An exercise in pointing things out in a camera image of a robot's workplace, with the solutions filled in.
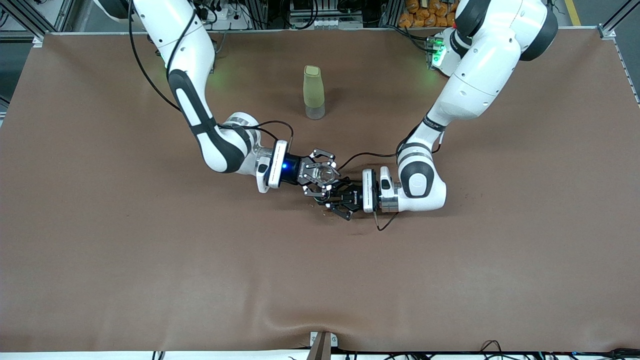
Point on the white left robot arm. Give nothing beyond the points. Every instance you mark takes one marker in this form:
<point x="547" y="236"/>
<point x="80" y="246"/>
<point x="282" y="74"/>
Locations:
<point x="480" y="70"/>

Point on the aluminium frame strut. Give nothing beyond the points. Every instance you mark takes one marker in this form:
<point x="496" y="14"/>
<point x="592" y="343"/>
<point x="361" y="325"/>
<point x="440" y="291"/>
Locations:
<point x="30" y="22"/>
<point x="617" y="17"/>

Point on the orange packets pile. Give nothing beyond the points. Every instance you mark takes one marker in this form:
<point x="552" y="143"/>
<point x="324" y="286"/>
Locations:
<point x="425" y="15"/>

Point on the white power strip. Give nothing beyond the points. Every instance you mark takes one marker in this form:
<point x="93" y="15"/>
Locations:
<point x="225" y="14"/>

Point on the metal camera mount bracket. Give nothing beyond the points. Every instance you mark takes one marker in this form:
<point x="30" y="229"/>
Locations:
<point x="322" y="345"/>

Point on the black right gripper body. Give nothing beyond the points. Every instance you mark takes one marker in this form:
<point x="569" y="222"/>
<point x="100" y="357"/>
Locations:
<point x="294" y="169"/>

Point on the small clear glass measuring cup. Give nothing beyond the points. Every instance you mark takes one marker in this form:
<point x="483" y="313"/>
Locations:
<point x="324" y="175"/>

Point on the green sleeved shaker bottle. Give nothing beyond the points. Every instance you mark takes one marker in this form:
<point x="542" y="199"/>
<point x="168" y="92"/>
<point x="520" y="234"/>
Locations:
<point x="313" y="90"/>

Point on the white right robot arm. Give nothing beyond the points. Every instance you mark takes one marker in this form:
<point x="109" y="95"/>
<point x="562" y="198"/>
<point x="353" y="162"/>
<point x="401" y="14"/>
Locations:
<point x="185" y="45"/>

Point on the brown table cover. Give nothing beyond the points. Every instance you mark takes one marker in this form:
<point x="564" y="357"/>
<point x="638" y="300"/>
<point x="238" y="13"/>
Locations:
<point x="320" y="280"/>

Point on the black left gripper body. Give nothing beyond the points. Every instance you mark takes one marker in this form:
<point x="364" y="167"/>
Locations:
<point x="353" y="194"/>

